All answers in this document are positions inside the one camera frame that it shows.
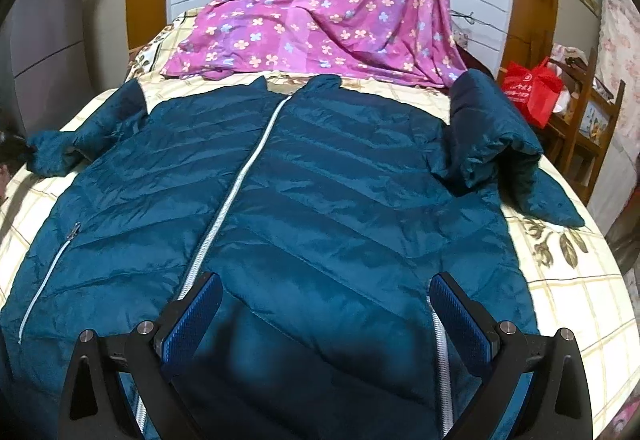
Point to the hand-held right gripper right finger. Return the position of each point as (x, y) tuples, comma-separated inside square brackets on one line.
[(457, 320)]

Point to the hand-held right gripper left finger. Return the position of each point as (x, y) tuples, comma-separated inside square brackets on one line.
[(192, 320)]

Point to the teal down jacket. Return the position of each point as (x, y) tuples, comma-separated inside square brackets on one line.
[(325, 180)]

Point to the cream checked floral bed sheet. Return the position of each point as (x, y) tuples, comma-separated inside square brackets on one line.
[(565, 280)]

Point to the wooden chair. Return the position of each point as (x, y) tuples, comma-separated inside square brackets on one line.
[(582, 119)]

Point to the red plastic bag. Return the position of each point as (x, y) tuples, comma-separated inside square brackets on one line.
[(532, 89)]

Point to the pale floral curtain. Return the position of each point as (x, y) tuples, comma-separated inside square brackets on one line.
[(620, 84)]

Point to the grey refrigerator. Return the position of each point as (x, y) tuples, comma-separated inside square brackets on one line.
[(55, 34)]

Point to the wooden headboard frame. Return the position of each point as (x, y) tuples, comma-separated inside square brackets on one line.
[(522, 19)]

